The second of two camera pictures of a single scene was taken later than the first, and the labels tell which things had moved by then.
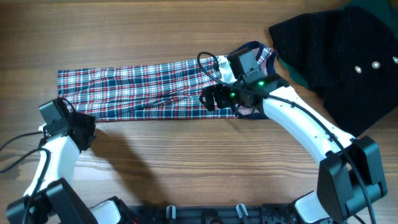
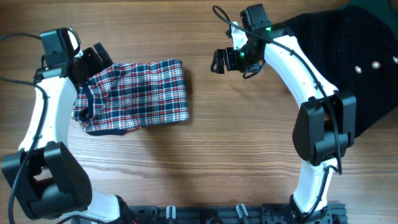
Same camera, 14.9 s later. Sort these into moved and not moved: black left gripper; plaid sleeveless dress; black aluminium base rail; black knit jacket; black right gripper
Moved: black left gripper; black right gripper; plaid sleeveless dress
Not moved: black aluminium base rail; black knit jacket
